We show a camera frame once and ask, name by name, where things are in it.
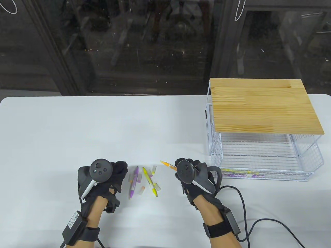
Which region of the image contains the person's right hand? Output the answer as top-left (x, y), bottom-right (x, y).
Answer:
top-left (175, 158), bottom-right (225, 211)

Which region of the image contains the person's left hand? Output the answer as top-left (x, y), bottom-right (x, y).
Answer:
top-left (78, 161), bottom-right (129, 213)

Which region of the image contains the purple double-ended highlighter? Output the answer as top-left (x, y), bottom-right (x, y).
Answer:
top-left (129, 167), bottom-right (140, 200)
top-left (225, 173), bottom-right (265, 179)

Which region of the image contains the black and white controller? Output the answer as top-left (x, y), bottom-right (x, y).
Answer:
top-left (78, 158), bottom-right (113, 199)
top-left (177, 160), bottom-right (222, 193)

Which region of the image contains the cluster of clear highlighter caps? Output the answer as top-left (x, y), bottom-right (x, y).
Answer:
top-left (129, 165), bottom-right (161, 195)

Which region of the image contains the orange double-ended highlighter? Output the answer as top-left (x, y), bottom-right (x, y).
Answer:
top-left (160, 160), bottom-right (178, 171)

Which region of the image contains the white wire drawer rack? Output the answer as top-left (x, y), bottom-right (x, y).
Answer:
top-left (206, 79), bottom-right (324, 182)

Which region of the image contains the person's left forearm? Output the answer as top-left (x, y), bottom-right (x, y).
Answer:
top-left (65, 196), bottom-right (108, 248)

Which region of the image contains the person's right forearm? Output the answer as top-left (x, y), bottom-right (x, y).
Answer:
top-left (197, 197), bottom-right (242, 248)

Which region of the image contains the light wooden board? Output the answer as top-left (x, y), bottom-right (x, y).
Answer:
top-left (209, 78), bottom-right (325, 135)

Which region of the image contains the black wrist strap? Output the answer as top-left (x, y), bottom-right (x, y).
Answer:
top-left (79, 227), bottom-right (101, 242)
top-left (202, 222), bottom-right (233, 238)

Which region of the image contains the black labelled wrist camera box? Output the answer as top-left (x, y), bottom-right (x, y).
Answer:
top-left (62, 211), bottom-right (87, 246)

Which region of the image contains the black cable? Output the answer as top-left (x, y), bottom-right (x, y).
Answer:
top-left (220, 185), bottom-right (307, 248)
top-left (59, 238), bottom-right (105, 248)

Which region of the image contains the dark window frame post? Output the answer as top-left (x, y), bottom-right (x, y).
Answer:
top-left (209, 0), bottom-right (249, 79)
top-left (22, 0), bottom-right (96, 96)

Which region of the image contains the white blind cord loop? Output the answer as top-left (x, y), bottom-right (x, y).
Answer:
top-left (0, 0), bottom-right (18, 14)
top-left (234, 0), bottom-right (246, 21)

